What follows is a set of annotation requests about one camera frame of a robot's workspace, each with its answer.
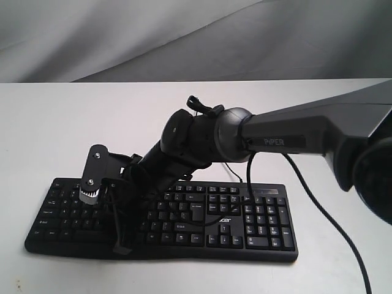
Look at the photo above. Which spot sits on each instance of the grey backdrop cloth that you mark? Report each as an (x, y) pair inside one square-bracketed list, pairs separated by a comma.
[(130, 41)]

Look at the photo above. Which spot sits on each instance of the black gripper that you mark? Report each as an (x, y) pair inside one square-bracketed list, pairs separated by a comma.
[(130, 193)]

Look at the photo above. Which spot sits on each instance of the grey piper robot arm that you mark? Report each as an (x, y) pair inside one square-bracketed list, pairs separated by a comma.
[(351, 131)]

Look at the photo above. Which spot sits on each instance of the black acer keyboard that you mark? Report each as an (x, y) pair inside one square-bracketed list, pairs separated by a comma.
[(192, 219)]

